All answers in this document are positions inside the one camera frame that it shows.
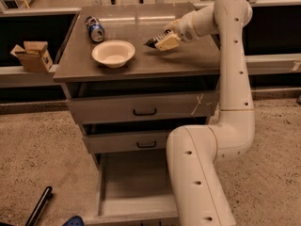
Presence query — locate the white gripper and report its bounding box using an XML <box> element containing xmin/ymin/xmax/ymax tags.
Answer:
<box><xmin>155</xmin><ymin>16</ymin><xmax>198</xmax><ymax>51</ymax></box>

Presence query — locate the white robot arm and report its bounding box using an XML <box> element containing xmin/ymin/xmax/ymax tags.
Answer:
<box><xmin>156</xmin><ymin>0</ymin><xmax>255</xmax><ymax>226</ymax></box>

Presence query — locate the grey drawer cabinet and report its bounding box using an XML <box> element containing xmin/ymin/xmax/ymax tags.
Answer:
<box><xmin>53</xmin><ymin>2</ymin><xmax>230</xmax><ymax>171</ymax></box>

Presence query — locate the grey top drawer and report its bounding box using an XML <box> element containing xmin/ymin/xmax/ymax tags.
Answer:
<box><xmin>67</xmin><ymin>91</ymin><xmax>218</xmax><ymax>124</ymax></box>

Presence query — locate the grey middle drawer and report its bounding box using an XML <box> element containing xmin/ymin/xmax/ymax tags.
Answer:
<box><xmin>83</xmin><ymin>130</ymin><xmax>168</xmax><ymax>153</ymax></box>

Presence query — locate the grey open bottom drawer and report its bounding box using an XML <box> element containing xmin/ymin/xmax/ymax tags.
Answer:
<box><xmin>85</xmin><ymin>149</ymin><xmax>179</xmax><ymax>226</ymax></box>

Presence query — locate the white paper bowl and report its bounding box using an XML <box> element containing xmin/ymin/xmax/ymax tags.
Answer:
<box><xmin>91</xmin><ymin>40</ymin><xmax>135</xmax><ymax>69</ymax></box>

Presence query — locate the blue soda can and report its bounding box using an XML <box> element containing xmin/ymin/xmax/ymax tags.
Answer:
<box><xmin>85</xmin><ymin>16</ymin><xmax>105</xmax><ymax>42</ymax></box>

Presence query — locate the grey metal railing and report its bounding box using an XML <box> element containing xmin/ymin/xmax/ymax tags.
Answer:
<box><xmin>0</xmin><ymin>0</ymin><xmax>301</xmax><ymax>89</ymax></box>

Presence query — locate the small cardboard box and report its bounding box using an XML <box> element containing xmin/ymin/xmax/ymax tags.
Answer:
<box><xmin>10</xmin><ymin>41</ymin><xmax>53</xmax><ymax>73</ymax></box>

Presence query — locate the black pole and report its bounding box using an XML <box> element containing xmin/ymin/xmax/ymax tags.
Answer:
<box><xmin>25</xmin><ymin>186</ymin><xmax>53</xmax><ymax>226</ymax></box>

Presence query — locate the blue round object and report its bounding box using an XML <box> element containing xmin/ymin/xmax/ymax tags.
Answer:
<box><xmin>62</xmin><ymin>216</ymin><xmax>84</xmax><ymax>226</ymax></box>

